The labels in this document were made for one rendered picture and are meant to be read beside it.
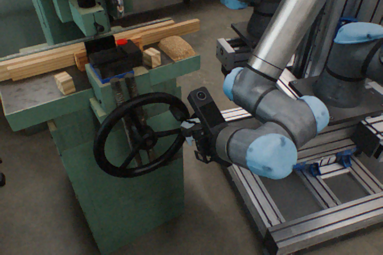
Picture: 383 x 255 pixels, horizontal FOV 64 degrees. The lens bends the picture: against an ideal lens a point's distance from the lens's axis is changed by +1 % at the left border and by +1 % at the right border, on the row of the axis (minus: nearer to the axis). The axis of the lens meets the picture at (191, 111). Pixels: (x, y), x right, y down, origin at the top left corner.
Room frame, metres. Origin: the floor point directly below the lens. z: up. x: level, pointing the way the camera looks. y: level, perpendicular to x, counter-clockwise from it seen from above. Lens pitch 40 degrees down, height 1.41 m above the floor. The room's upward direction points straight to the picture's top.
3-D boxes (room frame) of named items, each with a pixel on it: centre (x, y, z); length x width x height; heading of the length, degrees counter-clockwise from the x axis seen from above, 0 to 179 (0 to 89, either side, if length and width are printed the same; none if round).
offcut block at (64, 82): (0.70, 0.35, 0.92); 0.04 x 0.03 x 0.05; 42
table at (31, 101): (0.80, 0.25, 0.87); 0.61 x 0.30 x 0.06; 122
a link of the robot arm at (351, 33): (0.79, -0.48, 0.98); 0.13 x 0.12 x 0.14; 37
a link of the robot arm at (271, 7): (1.27, -0.31, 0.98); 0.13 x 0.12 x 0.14; 81
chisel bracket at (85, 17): (0.91, 0.32, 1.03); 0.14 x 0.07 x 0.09; 32
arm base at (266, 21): (1.27, -0.32, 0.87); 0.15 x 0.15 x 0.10
